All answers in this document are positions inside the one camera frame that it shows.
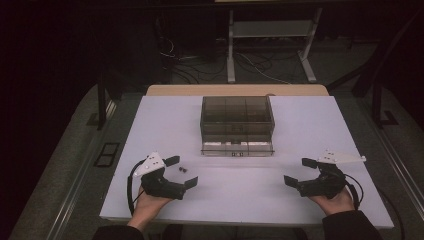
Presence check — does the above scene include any person's right hand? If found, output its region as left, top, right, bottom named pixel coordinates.
left=308, top=189, right=356, bottom=218

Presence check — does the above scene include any transparent plastic drawer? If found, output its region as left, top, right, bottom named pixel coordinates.
left=200, top=141, right=275, bottom=158

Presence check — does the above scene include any smoky transparent drawer box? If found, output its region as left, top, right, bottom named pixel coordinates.
left=199, top=95, right=276, bottom=158

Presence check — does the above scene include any tangle of floor cables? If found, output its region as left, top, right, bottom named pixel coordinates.
left=159, top=36, right=301, bottom=85

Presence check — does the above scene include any person's left hand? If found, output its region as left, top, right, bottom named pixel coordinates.
left=127, top=185, right=175, bottom=232

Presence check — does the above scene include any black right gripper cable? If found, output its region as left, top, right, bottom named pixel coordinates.
left=343, top=173, right=406, bottom=240

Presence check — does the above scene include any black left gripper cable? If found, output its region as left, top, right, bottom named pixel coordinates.
left=125, top=159, right=148, bottom=216

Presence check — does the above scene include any black stand leg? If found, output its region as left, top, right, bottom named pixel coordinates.
left=95, top=71, right=118, bottom=131

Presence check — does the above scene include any white metal stand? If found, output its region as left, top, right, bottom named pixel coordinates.
left=226, top=7, right=324, bottom=84

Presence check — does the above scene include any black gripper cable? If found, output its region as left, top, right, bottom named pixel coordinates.
left=343, top=173, right=406, bottom=240
left=125, top=159, right=148, bottom=216

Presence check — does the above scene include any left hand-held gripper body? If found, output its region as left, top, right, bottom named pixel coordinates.
left=132, top=151, right=188, bottom=201

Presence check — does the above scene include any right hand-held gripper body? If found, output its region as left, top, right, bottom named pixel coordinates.
left=296, top=150, right=368, bottom=200

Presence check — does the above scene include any black floor outlet plate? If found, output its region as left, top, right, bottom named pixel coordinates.
left=93, top=142, right=121, bottom=168

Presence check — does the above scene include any black stand frame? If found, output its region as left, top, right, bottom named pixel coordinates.
left=351, top=13, right=422, bottom=128

